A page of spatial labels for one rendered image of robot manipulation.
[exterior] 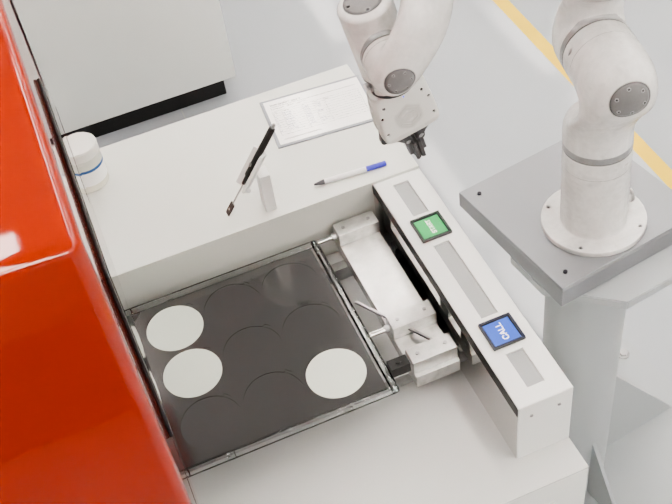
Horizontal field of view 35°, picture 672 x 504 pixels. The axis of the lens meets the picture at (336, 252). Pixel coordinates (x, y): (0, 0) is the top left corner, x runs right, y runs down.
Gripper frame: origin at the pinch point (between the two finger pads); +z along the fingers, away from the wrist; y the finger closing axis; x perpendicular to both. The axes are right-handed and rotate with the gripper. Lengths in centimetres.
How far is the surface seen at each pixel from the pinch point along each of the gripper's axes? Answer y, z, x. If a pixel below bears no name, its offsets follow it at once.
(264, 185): -25.5, 3.3, 12.1
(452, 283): -5.8, 14.6, -18.1
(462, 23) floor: 65, 128, 166
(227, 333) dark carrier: -43.3, 12.8, -5.8
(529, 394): -5.4, 14.7, -43.3
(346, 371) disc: -28.3, 16.0, -22.4
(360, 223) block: -13.4, 18.3, 6.8
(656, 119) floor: 94, 134, 89
